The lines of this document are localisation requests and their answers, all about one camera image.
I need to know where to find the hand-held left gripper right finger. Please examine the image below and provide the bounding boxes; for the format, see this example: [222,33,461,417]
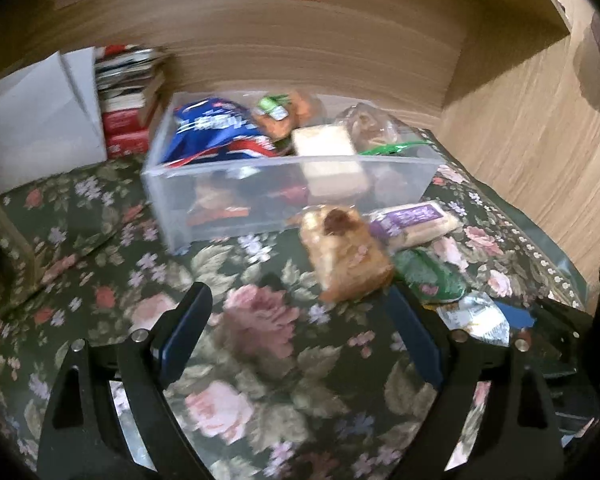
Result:
[387,282,566,480]

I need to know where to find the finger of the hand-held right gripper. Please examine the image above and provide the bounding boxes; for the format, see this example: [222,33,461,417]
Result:
[510,299,583,378]

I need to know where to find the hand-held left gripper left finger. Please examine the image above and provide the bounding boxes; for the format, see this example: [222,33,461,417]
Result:
[37,282,214,480]

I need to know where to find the silver snack packet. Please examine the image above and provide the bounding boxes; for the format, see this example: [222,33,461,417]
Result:
[436,291,512,347]

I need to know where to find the dark green snack packet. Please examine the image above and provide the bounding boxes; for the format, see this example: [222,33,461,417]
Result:
[394,249,467,304]

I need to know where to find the jam pastry packet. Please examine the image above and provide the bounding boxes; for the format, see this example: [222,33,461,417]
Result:
[299,204,395,304]

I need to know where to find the purple label pastry packet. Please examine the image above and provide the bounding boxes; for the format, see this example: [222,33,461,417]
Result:
[369,200,463,252]

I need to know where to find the red snack packet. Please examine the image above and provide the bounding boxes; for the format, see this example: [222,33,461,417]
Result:
[186,175,253,229]

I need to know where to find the clear plastic storage box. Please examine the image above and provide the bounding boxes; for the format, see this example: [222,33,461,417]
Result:
[141,91,447,257]

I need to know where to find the beige sandwich cake packet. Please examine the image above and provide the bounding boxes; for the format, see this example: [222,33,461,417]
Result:
[291,124,370,198]

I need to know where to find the clear bread bag green tie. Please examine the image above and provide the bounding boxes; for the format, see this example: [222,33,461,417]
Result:
[334,102,433,156]

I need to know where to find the blue snack bag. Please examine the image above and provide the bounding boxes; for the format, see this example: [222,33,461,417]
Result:
[161,97,277,167]

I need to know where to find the orange bread packet green label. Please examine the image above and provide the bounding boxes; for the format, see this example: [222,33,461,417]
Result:
[251,90,323,142]

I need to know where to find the stack of books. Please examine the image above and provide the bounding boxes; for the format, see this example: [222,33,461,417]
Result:
[94,44,170,159]

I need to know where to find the white paper sheets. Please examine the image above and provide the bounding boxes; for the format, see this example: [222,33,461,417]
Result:
[0,47,110,198]

